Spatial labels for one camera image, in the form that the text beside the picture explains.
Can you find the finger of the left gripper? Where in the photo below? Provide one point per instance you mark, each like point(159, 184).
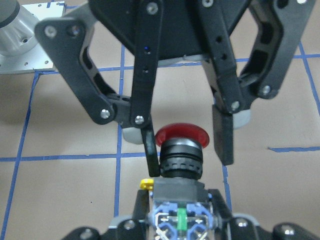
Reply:
point(67, 40)
point(280, 26)

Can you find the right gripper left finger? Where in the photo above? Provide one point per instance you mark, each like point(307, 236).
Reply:
point(134, 226)

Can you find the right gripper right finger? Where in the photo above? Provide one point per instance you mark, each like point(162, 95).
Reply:
point(231, 227)

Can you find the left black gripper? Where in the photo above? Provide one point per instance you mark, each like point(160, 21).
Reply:
point(181, 32)

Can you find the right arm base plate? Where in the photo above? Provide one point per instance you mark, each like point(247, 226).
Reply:
point(20, 51)

